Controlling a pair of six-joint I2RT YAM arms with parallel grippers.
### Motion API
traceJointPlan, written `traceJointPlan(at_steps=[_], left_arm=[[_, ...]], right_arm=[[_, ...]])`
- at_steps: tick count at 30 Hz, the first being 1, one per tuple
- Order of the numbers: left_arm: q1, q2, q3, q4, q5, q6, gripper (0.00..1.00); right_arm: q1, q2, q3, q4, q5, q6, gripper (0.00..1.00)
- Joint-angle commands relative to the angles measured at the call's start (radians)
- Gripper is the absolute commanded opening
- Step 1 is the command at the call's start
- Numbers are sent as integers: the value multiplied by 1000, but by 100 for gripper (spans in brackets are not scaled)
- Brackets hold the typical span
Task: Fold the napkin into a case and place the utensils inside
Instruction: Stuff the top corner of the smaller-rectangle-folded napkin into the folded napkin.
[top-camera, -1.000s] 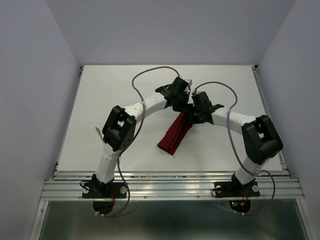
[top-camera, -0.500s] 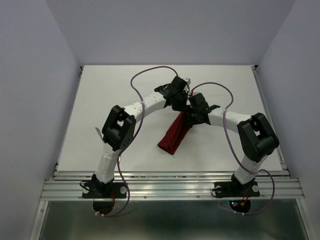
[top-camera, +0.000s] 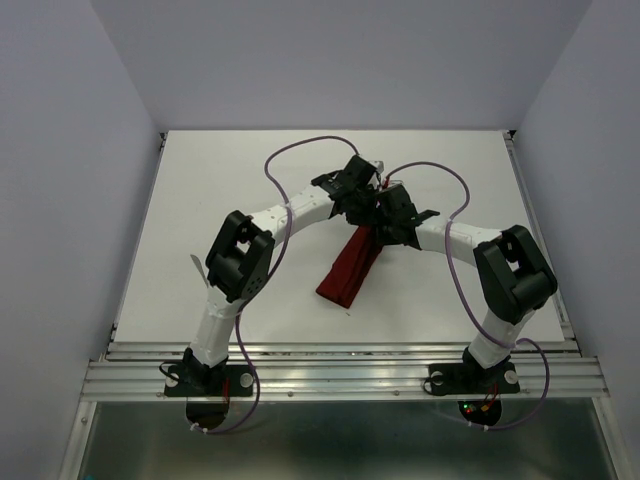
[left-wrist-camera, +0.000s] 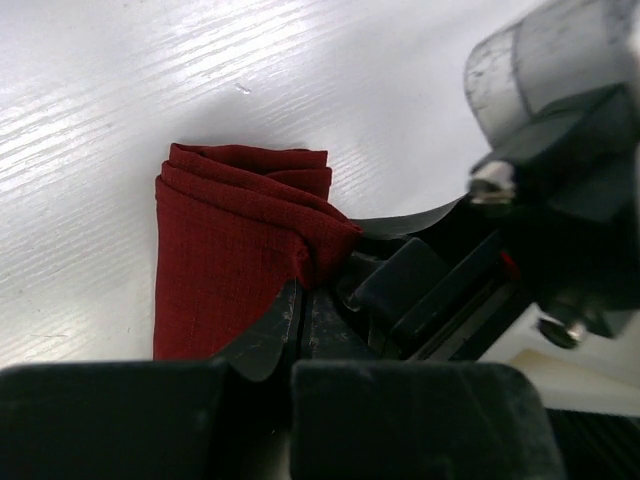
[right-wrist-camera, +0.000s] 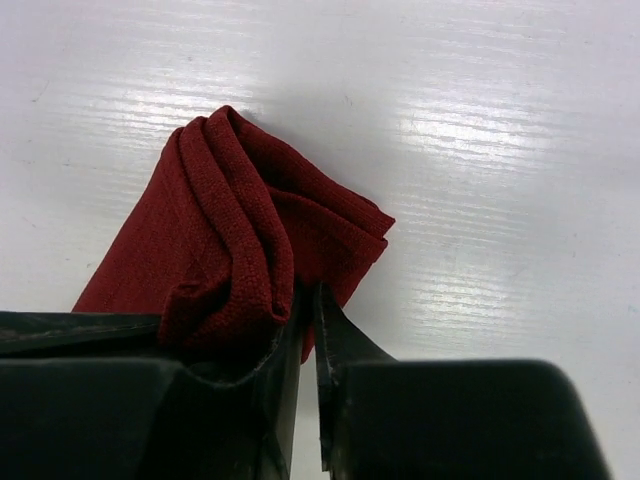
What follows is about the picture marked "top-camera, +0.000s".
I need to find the aluminium front frame rail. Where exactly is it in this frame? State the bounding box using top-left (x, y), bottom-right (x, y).
top-left (81, 340), bottom-right (609, 402)

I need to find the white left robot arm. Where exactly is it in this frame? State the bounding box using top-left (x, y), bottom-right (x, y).
top-left (182, 155), bottom-right (384, 394)

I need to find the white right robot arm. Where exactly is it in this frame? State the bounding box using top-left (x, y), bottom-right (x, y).
top-left (375, 184), bottom-right (558, 390)

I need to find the dark red cloth napkin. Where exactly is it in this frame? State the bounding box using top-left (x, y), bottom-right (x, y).
top-left (315, 226), bottom-right (383, 309)

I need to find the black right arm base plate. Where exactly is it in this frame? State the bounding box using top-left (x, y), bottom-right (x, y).
top-left (422, 362), bottom-right (520, 397)

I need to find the aluminium right side rail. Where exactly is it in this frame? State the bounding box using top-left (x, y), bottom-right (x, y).
top-left (501, 130), bottom-right (582, 354)

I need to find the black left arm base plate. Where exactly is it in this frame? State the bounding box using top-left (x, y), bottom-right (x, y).
top-left (158, 362), bottom-right (255, 398)

